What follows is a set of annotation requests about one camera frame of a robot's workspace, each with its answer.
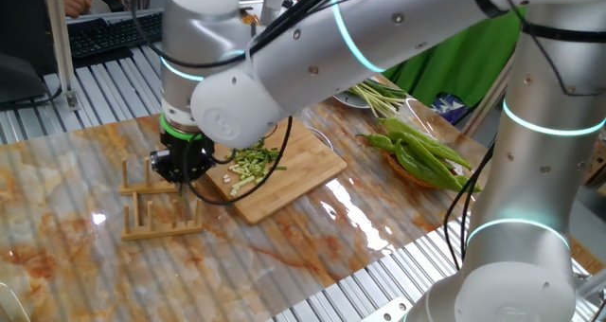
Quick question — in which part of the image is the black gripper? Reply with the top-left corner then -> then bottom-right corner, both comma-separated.
150,134 -> 216,186

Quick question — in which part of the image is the blue patterned bag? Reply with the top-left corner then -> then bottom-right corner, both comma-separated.
428,93 -> 468,125

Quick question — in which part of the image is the white cylindrical object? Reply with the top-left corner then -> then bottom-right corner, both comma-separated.
258,0 -> 293,27

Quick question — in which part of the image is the person's bare hand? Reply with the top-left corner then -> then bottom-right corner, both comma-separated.
61,0 -> 94,19

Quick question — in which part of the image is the black cable bundle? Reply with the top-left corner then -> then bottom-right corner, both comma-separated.
442,141 -> 496,271

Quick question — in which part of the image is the black monitor cable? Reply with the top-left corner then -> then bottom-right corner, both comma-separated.
0,85 -> 65,111

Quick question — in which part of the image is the bamboo cutting board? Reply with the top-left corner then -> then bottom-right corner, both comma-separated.
203,117 -> 348,226

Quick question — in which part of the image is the clear glass dish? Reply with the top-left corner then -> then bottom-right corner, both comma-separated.
305,122 -> 335,153

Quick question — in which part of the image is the black computer monitor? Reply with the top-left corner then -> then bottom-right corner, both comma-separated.
0,0 -> 61,108

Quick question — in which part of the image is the black computer keyboard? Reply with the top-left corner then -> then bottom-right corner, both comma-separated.
68,10 -> 165,61

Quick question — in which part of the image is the green cloth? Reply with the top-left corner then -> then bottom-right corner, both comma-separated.
383,7 -> 527,108

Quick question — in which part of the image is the woven wicker basket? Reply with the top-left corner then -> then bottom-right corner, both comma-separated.
381,149 -> 459,190

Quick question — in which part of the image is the wooden peg rack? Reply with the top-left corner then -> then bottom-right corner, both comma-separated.
117,156 -> 205,242

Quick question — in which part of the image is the white metal mounting plate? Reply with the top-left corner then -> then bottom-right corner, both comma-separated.
359,295 -> 414,322

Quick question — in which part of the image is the marble pattern table mat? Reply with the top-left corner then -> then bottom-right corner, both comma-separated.
0,68 -> 517,322

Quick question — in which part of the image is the bunch of green garlic stalks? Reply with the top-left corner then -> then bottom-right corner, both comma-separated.
348,79 -> 408,119

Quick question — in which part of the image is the long green chili pepper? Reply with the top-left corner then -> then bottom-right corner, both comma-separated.
377,116 -> 473,171
392,138 -> 458,191
387,131 -> 466,194
355,132 -> 398,153
454,173 -> 483,194

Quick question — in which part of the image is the aluminium frame post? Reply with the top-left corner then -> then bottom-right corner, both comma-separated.
41,0 -> 80,111
461,51 -> 517,138

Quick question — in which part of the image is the grey round plate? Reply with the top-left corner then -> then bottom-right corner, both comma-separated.
333,92 -> 373,110

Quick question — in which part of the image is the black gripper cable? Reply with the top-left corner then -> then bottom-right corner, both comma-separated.
182,116 -> 294,207

